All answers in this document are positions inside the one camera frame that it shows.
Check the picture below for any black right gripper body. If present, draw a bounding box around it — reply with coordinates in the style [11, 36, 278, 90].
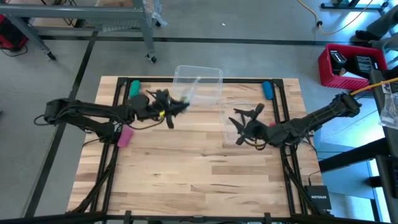
[235, 103, 272, 146]

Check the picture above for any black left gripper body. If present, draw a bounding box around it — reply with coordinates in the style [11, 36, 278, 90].
[145, 88, 177, 130]

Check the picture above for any clear plastic zip bag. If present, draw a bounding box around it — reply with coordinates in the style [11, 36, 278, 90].
[220, 98, 259, 147]

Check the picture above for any clear plastic storage bin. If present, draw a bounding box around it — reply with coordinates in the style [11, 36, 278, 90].
[172, 64, 224, 107]

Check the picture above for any teal bandage roll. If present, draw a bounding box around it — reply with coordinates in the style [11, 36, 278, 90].
[129, 80, 141, 99]

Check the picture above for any pink bandage roll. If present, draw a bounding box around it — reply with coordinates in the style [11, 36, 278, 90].
[117, 124, 135, 148]

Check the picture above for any clear plastic sheet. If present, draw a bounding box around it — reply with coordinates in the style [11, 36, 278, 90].
[148, 0, 169, 27]

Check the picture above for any red plastic crate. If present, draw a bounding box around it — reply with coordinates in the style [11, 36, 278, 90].
[317, 43, 389, 91]

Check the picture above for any small black charger device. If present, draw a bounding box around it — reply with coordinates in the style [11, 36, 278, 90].
[329, 49, 348, 75]

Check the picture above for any large black vented device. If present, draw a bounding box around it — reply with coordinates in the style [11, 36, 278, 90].
[348, 54, 379, 79]

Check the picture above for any black side desk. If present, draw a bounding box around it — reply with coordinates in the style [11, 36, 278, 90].
[318, 68, 398, 208]

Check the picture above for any crumpled clear plastic wrap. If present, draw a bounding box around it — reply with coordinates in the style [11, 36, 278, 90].
[378, 91, 398, 130]

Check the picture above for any person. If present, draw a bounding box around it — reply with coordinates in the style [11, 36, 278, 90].
[355, 8, 398, 52]

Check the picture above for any red tool bag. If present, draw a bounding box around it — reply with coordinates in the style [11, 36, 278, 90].
[0, 14, 29, 52]

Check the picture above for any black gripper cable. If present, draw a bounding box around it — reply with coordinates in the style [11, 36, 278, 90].
[244, 138, 269, 151]
[127, 115, 167, 131]

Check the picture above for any black aluminium table frame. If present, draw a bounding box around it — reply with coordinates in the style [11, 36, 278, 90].
[65, 76, 327, 224]

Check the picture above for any black cable bundle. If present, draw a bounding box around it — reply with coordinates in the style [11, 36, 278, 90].
[70, 144, 121, 215]
[281, 146, 320, 215]

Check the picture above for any black Netgear network switch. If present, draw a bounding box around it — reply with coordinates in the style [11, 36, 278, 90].
[303, 185, 332, 212]

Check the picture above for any yellow floor extension cable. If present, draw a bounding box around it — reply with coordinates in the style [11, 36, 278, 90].
[297, 0, 374, 35]

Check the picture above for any wooden workbench grey metal frame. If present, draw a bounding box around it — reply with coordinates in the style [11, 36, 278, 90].
[0, 0, 158, 64]

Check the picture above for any yellow hanging cable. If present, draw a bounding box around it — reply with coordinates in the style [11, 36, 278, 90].
[349, 77, 398, 96]

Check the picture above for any black floor stand frame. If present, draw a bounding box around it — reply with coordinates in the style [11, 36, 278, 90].
[320, 0, 398, 48]

